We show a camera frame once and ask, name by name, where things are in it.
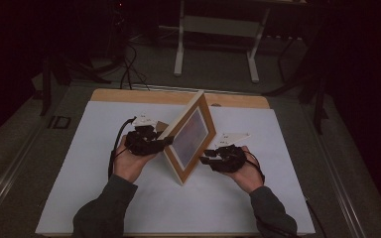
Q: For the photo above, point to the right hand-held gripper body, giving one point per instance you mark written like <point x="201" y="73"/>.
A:
<point x="229" y="158"/>

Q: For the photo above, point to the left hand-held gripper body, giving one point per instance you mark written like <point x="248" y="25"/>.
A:
<point x="142" y="142"/>

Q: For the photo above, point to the wooden picture frame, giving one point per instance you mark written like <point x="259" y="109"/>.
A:
<point x="190" y="139"/>

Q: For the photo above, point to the person's right hand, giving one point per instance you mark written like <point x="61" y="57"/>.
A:
<point x="248" y="175"/>

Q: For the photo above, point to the person's left hand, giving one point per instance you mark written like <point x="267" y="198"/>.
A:
<point x="130" y="165"/>

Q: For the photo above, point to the white table sheet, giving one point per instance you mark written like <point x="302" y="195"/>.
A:
<point x="238" y="198"/>

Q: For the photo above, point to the black floor socket box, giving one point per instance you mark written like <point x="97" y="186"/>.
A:
<point x="59" y="122"/>

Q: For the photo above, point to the black metal stand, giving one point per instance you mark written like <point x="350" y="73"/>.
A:
<point x="317" y="99"/>

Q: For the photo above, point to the white metal stand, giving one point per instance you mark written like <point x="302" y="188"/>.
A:
<point x="218" y="28"/>

